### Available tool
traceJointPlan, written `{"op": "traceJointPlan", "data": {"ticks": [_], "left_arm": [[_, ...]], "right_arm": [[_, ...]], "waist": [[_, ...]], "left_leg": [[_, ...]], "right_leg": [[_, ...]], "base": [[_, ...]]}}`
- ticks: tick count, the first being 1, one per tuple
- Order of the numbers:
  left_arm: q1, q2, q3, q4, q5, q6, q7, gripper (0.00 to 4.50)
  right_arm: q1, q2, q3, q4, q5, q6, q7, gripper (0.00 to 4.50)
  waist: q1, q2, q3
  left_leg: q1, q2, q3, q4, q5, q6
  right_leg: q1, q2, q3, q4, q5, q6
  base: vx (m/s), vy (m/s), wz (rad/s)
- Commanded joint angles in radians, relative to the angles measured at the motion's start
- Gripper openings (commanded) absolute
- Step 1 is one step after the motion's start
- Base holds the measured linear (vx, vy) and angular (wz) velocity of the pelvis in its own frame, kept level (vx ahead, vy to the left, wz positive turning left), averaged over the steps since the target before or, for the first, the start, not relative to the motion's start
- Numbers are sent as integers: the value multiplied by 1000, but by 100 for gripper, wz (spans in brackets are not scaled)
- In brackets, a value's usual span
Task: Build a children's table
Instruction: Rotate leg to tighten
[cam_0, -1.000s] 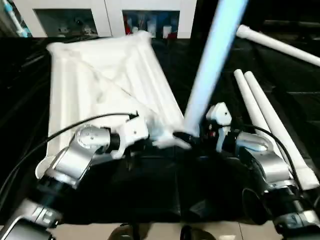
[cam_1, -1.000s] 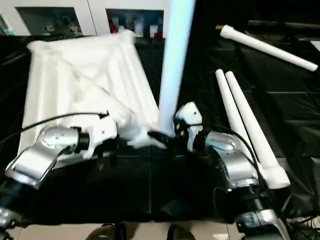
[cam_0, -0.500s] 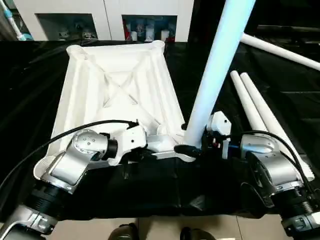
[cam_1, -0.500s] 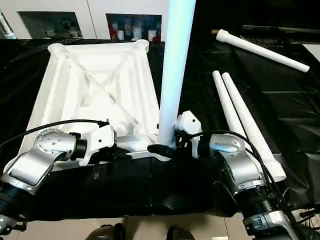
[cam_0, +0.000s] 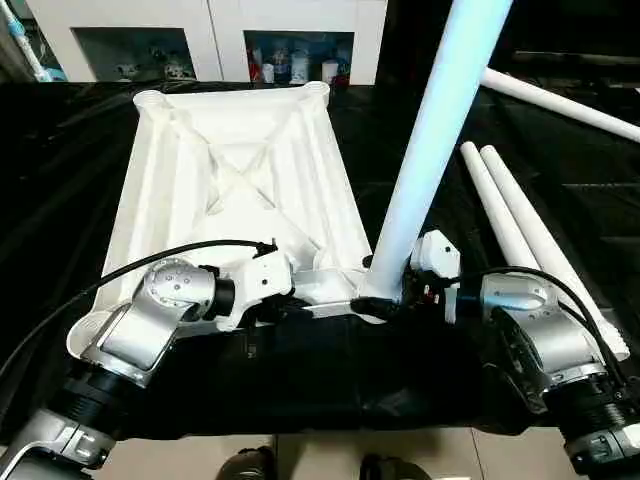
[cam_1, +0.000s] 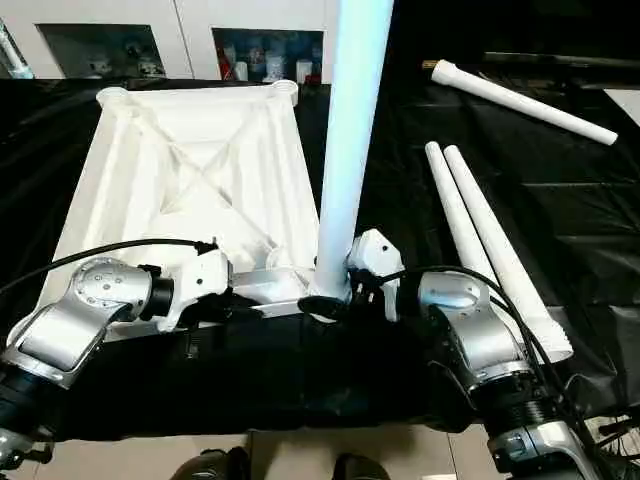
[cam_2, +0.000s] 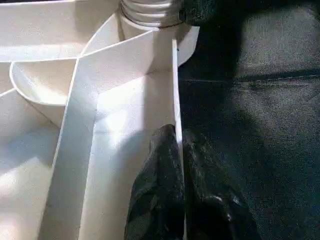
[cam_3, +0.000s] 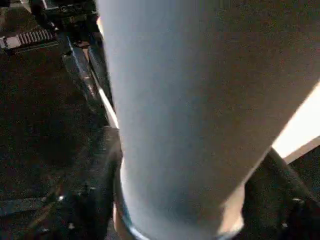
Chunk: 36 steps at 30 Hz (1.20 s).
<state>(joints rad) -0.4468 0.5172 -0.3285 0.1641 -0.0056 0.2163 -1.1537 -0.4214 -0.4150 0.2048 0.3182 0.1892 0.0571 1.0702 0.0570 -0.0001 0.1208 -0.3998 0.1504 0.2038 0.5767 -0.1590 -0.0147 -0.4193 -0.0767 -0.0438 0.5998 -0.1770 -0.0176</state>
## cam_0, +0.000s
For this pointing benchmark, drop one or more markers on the white plastic table top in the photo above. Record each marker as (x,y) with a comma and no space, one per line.
(230,170)

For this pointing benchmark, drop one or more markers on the white plastic table leg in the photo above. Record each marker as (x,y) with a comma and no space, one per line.
(495,205)
(440,120)
(550,250)
(560,103)

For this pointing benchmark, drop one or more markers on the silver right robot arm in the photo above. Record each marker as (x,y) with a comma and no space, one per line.
(550,340)

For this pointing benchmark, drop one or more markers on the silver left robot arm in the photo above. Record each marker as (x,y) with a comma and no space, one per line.
(140,330)

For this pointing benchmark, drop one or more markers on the black work mat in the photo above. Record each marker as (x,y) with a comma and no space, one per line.
(330,380)

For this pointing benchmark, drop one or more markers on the white cabinet with glass doors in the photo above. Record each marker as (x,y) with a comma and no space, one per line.
(210,25)

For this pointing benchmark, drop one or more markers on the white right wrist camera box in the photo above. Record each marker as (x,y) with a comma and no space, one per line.
(436,255)

